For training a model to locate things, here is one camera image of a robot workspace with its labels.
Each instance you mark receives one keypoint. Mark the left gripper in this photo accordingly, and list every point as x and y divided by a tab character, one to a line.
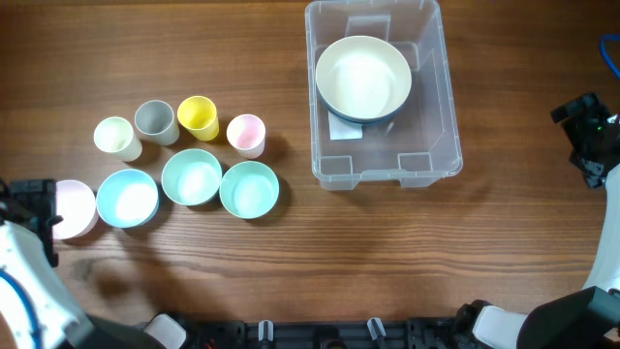
41	193

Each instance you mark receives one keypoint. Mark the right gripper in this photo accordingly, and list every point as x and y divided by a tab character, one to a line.
598	111

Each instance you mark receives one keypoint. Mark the pink bowl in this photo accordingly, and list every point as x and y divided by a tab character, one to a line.
76	204

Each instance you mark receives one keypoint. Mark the light blue bowl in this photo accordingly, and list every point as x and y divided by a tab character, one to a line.
127	199

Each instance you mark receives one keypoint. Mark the cream cup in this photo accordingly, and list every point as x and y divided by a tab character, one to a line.
115	135

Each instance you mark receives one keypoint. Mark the grey cup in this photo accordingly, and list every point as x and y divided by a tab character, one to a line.
156	120

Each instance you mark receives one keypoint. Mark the mint green bowl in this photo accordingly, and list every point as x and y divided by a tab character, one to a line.
192	177
249	190

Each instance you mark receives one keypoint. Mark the yellow cup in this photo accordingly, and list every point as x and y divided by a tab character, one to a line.
198	115

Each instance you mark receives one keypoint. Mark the clear plastic storage container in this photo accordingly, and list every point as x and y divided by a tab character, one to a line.
421	144

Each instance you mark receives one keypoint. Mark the cream bowl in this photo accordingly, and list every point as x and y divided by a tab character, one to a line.
363	76

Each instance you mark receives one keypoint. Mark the dark blue bowl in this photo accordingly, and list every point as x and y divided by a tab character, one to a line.
374	120

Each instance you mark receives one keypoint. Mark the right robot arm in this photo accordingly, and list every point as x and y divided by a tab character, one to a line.
581	319

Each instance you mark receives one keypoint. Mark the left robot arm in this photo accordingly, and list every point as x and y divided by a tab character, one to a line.
38	308

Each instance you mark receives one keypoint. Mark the white label in container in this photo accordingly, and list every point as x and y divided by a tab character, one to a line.
341	129

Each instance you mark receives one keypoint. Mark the pink cup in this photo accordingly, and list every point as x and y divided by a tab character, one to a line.
246	133

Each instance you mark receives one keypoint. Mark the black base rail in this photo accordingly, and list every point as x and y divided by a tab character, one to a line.
319	334

